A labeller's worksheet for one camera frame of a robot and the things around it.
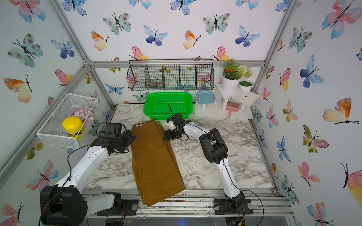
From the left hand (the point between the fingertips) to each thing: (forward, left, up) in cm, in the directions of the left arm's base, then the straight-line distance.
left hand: (134, 137), depth 85 cm
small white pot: (+35, -74, +9) cm, 83 cm away
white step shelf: (+34, -58, -13) cm, 69 cm away
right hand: (+8, -18, -11) cm, 23 cm away
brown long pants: (-17, -14, -11) cm, 25 cm away
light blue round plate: (+33, -46, +2) cm, 56 cm away
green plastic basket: (+41, -12, -14) cm, 45 cm away
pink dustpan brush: (+36, -70, -12) cm, 79 cm away
